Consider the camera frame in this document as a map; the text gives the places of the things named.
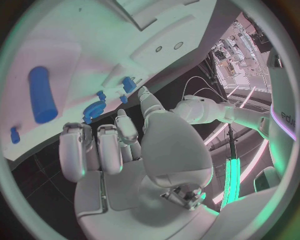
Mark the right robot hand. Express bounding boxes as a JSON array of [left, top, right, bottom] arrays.
[[58, 85, 221, 240]]

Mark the white task board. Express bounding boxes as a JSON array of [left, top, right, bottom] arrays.
[[1, 0, 219, 162]]

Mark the glowing light bar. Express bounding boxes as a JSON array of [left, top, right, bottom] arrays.
[[219, 157, 242, 209]]

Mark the blue block plug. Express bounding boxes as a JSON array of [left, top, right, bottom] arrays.
[[121, 76, 138, 94]]

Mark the blue gear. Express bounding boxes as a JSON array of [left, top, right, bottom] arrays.
[[81, 99, 107, 125]]

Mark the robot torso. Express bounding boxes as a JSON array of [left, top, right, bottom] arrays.
[[266, 46, 299, 178]]

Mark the long blue cylinder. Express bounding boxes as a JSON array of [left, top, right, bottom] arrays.
[[27, 66, 60, 125]]

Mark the white cable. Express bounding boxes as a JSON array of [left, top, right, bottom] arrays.
[[182, 75, 229, 102], [193, 87, 227, 101]]

